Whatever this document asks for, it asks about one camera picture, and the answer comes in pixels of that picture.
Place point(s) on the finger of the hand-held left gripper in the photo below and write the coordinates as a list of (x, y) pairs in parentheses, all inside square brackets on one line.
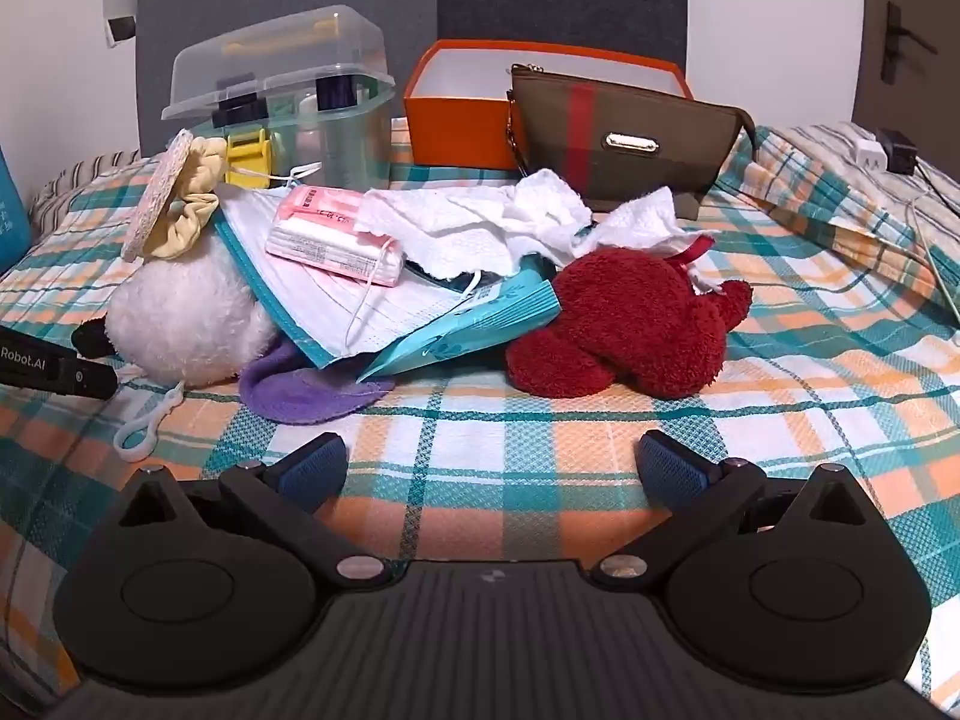
[(86, 379)]

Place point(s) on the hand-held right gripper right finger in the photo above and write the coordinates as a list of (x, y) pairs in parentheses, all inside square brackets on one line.
[(671, 465)]

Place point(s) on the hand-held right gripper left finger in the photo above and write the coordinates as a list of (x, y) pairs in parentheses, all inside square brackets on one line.
[(315, 469)]

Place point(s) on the white plush toy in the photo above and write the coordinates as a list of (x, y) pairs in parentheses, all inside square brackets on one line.
[(187, 322)]

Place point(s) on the pink pad pack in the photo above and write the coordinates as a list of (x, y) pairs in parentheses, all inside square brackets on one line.
[(334, 236)]

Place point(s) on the purple cloth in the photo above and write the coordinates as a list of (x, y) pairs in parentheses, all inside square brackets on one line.
[(300, 390)]

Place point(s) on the red plush toy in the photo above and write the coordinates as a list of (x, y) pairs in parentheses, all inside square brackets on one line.
[(630, 322)]

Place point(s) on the teal cushion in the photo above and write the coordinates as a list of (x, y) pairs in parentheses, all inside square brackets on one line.
[(11, 210)]

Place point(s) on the plaid bed blanket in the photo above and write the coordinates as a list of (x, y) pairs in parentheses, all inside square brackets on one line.
[(480, 420)]

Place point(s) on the white face mask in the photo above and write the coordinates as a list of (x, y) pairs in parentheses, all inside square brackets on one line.
[(292, 292)]

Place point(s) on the striped pillow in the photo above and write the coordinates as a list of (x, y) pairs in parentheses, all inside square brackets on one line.
[(82, 180)]

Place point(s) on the yellow scrunchie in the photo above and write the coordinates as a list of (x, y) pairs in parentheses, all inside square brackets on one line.
[(199, 214)]

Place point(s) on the round cork coaster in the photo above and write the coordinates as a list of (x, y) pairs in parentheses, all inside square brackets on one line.
[(157, 191)]

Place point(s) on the teal paper packet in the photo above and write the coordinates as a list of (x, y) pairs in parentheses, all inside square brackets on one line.
[(487, 315)]

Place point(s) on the yellow plastic clip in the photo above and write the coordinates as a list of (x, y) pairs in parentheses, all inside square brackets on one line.
[(247, 157)]

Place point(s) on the white towel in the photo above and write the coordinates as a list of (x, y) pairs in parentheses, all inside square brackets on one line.
[(480, 221)]

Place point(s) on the olive pouch with red stripe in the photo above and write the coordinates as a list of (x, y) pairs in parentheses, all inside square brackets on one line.
[(630, 142)]

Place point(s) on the clear plastic storage box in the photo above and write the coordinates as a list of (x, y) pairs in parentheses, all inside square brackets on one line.
[(285, 67)]

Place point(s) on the white power adapter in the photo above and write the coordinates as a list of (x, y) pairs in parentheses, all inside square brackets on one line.
[(868, 150)]

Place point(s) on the orange cardboard box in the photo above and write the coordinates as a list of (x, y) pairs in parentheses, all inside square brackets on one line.
[(457, 120)]

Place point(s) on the black power adapter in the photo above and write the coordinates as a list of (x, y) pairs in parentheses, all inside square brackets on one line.
[(898, 151)]

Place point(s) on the brown door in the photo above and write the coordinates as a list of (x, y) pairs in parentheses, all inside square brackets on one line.
[(892, 101)]

